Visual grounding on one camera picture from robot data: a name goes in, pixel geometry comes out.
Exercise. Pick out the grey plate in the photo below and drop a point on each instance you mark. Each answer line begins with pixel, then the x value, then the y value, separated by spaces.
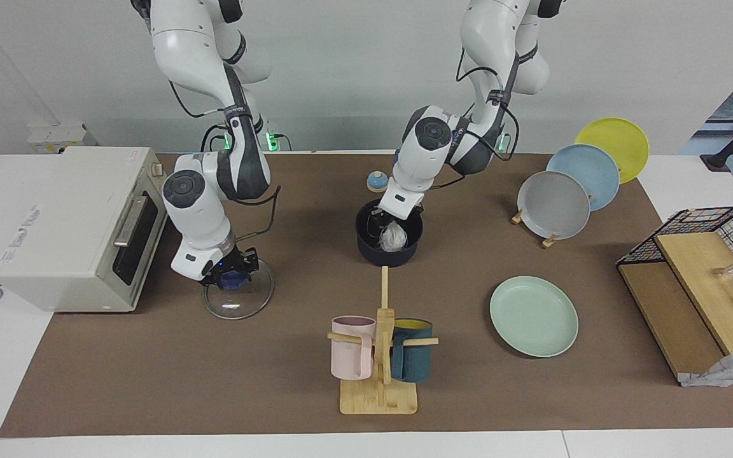
pixel 554 207

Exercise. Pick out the glass lid with blue knob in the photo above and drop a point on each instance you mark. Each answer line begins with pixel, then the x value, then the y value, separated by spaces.
pixel 247 306

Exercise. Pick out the white vermicelli nest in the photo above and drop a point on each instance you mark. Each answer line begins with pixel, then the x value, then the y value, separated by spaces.
pixel 394 238

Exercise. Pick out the light bamboo board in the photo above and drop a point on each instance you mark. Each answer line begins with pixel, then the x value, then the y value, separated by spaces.
pixel 704 286

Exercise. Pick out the wooden mug tree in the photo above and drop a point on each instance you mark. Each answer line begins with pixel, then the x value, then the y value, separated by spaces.
pixel 379 397

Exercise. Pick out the pale green plate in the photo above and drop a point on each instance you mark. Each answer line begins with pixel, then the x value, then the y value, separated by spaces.
pixel 534 316

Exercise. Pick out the light blue plate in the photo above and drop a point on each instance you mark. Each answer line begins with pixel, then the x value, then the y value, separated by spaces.
pixel 595 175

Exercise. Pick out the brown wooden board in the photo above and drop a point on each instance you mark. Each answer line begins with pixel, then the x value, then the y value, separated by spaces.
pixel 665 318

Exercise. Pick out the white box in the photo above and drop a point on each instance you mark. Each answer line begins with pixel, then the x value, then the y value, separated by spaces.
pixel 55 137

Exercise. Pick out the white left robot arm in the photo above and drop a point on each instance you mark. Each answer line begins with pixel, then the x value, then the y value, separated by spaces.
pixel 427 146

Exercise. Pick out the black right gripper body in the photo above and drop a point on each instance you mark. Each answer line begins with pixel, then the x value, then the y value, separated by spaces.
pixel 236 262

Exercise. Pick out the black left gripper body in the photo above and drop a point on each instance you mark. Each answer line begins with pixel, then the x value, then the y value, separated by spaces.
pixel 385 215

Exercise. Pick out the dark teal mug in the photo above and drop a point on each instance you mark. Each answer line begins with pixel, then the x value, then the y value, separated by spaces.
pixel 412 359

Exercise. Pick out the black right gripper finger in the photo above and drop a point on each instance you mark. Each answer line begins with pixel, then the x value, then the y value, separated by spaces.
pixel 213 281
pixel 250 272

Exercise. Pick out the brown table mat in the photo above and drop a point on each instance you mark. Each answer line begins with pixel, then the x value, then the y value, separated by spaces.
pixel 150 381

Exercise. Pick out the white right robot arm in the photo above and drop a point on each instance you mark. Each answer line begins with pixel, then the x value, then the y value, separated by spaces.
pixel 195 210

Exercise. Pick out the pink mug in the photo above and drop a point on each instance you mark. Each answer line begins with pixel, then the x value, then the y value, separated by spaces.
pixel 350 356

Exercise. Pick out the white toaster oven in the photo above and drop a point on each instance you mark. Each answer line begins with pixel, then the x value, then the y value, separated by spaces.
pixel 67 229

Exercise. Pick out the wooden plate rack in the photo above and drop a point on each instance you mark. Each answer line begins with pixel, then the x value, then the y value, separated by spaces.
pixel 550 242

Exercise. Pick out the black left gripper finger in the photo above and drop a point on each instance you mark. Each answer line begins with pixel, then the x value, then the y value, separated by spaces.
pixel 392 222
pixel 375 234

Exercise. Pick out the yellow plate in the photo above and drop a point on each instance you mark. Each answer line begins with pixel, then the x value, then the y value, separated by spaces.
pixel 621 143

